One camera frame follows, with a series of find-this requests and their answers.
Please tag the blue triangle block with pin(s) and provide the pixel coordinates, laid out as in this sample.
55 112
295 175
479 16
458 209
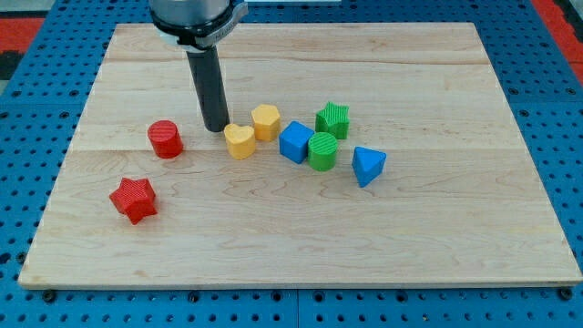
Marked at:
367 165

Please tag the green star block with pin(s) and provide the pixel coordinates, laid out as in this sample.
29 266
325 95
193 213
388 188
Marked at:
333 119

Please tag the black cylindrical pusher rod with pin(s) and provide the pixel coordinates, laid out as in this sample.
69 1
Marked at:
206 75

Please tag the green cylinder block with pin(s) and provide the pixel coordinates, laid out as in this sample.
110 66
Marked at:
322 150

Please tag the yellow heart block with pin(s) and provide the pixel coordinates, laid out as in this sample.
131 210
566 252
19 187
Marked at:
240 140

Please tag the light wooden board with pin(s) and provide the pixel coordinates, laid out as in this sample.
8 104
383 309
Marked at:
459 203

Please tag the red cylinder block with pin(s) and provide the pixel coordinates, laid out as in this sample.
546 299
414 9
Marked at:
165 139

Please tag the yellow hexagon block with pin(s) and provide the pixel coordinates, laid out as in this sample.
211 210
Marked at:
266 122

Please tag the red star block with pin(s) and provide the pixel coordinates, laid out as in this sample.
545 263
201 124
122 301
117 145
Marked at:
134 198

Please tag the blue cube block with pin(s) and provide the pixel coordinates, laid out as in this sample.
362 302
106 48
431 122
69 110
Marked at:
293 141

